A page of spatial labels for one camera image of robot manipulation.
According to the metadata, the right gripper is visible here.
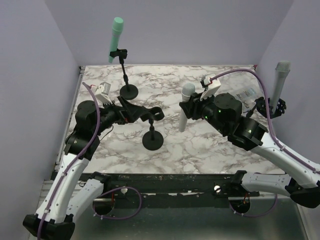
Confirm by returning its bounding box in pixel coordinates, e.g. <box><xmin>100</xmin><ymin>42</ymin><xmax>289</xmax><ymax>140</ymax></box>
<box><xmin>180</xmin><ymin>88</ymin><xmax>228</xmax><ymax>135</ymax></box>

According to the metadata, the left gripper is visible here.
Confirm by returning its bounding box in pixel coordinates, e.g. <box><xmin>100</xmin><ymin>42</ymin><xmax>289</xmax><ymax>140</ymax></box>
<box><xmin>93</xmin><ymin>95</ymin><xmax>147</xmax><ymax>136</ymax></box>

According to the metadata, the white microphone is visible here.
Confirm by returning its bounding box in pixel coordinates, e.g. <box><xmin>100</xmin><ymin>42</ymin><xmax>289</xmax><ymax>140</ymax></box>
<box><xmin>178</xmin><ymin>83</ymin><xmax>196</xmax><ymax>132</ymax></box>

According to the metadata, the black microphone stand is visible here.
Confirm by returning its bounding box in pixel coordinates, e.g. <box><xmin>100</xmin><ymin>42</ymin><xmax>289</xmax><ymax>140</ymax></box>
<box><xmin>140</xmin><ymin>106</ymin><xmax>165</xmax><ymax>151</ymax></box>
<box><xmin>246</xmin><ymin>97</ymin><xmax>287</xmax><ymax>120</ymax></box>
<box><xmin>109</xmin><ymin>49</ymin><xmax>139</xmax><ymax>100</ymax></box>

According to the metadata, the mint green microphone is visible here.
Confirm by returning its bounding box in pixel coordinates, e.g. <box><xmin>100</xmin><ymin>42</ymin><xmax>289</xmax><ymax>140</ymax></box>
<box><xmin>108</xmin><ymin>17</ymin><xmax>124</xmax><ymax>64</ymax></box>

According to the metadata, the grey silver microphone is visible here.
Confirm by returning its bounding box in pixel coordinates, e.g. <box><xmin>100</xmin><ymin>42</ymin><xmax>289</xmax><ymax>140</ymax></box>
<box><xmin>269</xmin><ymin>60</ymin><xmax>291</xmax><ymax>114</ymax></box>

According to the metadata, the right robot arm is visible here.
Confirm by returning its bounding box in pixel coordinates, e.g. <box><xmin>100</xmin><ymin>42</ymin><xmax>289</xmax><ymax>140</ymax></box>
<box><xmin>179</xmin><ymin>92</ymin><xmax>320</xmax><ymax>209</ymax></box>

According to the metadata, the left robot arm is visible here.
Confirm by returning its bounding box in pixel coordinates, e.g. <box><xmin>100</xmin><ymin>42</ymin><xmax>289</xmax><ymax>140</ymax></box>
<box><xmin>22</xmin><ymin>96</ymin><xmax>164</xmax><ymax>240</ymax></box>

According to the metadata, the clear plastic parts box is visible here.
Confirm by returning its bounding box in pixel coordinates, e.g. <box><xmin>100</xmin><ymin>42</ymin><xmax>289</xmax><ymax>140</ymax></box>
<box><xmin>234</xmin><ymin>86</ymin><xmax>263</xmax><ymax>113</ymax></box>

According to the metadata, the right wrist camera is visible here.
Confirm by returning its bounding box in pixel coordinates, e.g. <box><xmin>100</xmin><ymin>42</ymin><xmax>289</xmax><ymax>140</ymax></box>
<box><xmin>200</xmin><ymin>73</ymin><xmax>221</xmax><ymax>101</ymax></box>

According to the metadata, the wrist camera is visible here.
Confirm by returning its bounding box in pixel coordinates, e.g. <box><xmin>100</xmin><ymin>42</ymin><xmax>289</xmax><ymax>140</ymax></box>
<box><xmin>200</xmin><ymin>73</ymin><xmax>221</xmax><ymax>101</ymax></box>
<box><xmin>94</xmin><ymin>82</ymin><xmax>112</xmax><ymax>105</ymax></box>

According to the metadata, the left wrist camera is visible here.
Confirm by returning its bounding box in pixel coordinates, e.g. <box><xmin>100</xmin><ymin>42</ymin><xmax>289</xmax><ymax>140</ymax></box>
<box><xmin>94</xmin><ymin>82</ymin><xmax>112</xmax><ymax>105</ymax></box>

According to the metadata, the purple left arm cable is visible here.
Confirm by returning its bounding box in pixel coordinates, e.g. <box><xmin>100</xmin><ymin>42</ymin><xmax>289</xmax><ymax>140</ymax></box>
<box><xmin>36</xmin><ymin>81</ymin><xmax>102</xmax><ymax>238</ymax></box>

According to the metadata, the black front mounting rail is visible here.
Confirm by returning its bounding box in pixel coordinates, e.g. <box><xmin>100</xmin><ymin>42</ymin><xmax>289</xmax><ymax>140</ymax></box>
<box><xmin>51</xmin><ymin>172</ymin><xmax>291</xmax><ymax>210</ymax></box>

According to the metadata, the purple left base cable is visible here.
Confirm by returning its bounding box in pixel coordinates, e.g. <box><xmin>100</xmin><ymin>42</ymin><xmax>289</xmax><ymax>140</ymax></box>
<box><xmin>92</xmin><ymin>186</ymin><xmax>143</xmax><ymax>221</ymax></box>

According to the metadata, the aluminium extrusion frame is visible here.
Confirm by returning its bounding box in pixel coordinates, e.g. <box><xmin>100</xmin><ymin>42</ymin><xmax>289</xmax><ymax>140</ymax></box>
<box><xmin>39</xmin><ymin>180</ymin><xmax>54</xmax><ymax>202</ymax></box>

